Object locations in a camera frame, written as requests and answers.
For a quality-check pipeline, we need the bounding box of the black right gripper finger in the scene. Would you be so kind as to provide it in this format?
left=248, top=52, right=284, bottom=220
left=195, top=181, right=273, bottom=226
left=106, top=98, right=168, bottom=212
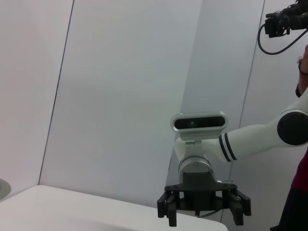
left=223, top=189, right=252, bottom=226
left=157, top=190, right=180, bottom=227

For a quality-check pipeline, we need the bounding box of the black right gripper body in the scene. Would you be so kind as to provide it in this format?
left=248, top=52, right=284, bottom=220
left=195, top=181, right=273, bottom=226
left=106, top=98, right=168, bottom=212
left=165, top=169, right=239, bottom=218

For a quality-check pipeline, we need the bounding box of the bystander bare forearm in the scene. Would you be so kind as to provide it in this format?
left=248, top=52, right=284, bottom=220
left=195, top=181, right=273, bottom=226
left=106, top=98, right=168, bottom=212
left=296, top=43, right=308, bottom=94

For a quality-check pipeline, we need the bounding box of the bystander in maroon shirt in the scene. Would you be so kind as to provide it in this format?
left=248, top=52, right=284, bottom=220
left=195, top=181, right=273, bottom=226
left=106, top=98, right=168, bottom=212
left=269, top=83, right=308, bottom=231

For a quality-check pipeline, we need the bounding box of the grey round disc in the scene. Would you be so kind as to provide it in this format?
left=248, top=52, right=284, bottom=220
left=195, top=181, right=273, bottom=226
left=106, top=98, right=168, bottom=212
left=0, top=179, right=12, bottom=201

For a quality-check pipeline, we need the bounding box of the thin grey gripper cable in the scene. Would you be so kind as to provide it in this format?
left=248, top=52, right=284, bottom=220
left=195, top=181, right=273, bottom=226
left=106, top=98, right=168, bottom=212
left=196, top=206, right=226, bottom=218

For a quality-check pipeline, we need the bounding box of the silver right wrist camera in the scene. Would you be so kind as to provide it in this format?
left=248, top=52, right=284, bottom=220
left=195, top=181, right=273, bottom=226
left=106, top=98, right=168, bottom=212
left=171, top=111, right=227, bottom=145

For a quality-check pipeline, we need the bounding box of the black video camera cable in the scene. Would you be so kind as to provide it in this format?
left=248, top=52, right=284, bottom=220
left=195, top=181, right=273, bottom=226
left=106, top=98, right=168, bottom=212
left=257, top=24, right=308, bottom=55

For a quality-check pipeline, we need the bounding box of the black video camera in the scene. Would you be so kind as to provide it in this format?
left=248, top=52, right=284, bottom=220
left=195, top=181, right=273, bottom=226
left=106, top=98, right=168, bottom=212
left=264, top=0, right=308, bottom=39

